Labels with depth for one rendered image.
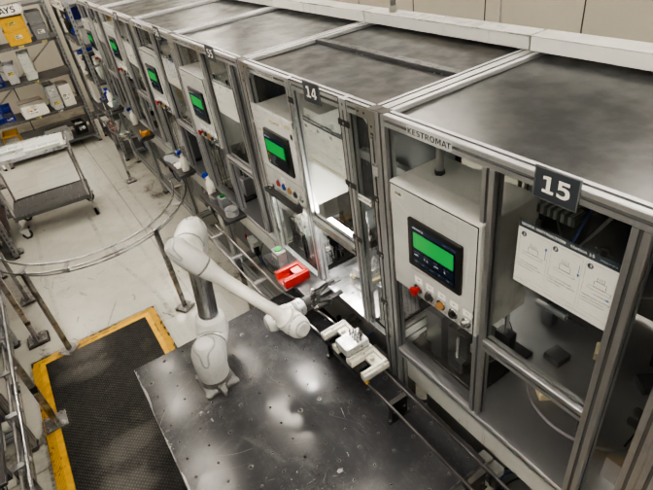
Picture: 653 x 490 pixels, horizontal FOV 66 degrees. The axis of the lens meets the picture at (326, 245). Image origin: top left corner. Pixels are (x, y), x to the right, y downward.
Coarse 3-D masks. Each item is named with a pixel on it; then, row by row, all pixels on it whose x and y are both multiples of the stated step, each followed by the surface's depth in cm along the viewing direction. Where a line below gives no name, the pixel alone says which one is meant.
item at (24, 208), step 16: (16, 144) 537; (32, 144) 530; (48, 144) 517; (64, 144) 515; (0, 160) 502; (16, 160) 502; (0, 176) 543; (80, 176) 537; (0, 192) 509; (48, 192) 571; (64, 192) 565; (80, 192) 560; (16, 208) 549; (32, 208) 544; (48, 208) 537; (96, 208) 561
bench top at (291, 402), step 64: (256, 320) 291; (320, 320) 284; (192, 384) 258; (256, 384) 252; (320, 384) 247; (384, 384) 242; (192, 448) 227; (256, 448) 223; (320, 448) 219; (384, 448) 215; (448, 448) 211
